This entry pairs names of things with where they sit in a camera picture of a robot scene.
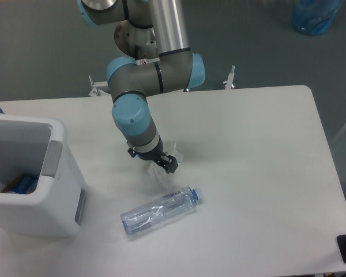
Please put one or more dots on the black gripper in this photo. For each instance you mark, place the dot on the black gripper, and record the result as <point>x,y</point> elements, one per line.
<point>154,151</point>

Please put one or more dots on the clear plastic water bottle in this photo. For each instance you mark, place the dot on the clear plastic water bottle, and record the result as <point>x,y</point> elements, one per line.
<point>160,212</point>

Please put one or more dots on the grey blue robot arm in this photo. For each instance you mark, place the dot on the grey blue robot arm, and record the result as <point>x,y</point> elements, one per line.
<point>131,84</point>

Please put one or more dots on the trash inside bin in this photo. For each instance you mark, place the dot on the trash inside bin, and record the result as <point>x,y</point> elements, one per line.
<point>24,184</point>

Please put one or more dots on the white trash can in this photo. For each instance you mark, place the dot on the white trash can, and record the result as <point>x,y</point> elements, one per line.
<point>42,189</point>

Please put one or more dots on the blue water jug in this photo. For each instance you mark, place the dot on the blue water jug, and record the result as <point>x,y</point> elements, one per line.
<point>314,17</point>

